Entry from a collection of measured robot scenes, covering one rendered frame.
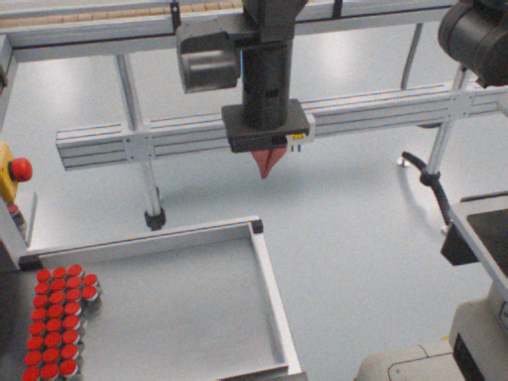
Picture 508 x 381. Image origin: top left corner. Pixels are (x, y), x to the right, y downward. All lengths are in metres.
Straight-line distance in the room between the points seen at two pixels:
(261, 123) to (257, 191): 1.62
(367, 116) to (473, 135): 1.00
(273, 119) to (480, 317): 0.52
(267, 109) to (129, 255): 0.39
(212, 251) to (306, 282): 1.08
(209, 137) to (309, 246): 0.62
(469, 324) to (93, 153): 1.25
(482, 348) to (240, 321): 0.40
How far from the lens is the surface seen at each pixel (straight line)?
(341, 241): 2.04
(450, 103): 1.96
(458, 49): 0.70
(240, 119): 0.62
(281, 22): 0.52
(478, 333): 0.93
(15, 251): 0.89
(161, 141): 1.69
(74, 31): 1.48
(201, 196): 2.20
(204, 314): 0.78
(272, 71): 0.56
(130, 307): 0.81
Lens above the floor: 1.54
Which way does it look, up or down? 44 degrees down
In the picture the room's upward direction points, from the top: straight up
